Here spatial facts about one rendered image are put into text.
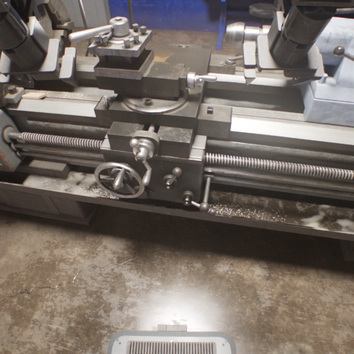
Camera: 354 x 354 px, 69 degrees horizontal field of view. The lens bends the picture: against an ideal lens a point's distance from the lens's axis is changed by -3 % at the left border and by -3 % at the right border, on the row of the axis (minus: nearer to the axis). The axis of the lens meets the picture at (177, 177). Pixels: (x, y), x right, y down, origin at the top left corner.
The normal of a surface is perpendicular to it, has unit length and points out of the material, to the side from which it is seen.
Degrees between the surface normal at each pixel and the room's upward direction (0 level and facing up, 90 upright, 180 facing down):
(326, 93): 62
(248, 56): 30
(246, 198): 0
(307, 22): 117
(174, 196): 90
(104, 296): 0
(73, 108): 36
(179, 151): 90
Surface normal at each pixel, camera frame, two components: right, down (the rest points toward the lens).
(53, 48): -0.02, -0.18
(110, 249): -0.02, -0.65
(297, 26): -0.69, 0.71
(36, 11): 1.00, 0.00
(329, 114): -0.18, 0.75
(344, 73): -0.18, 0.48
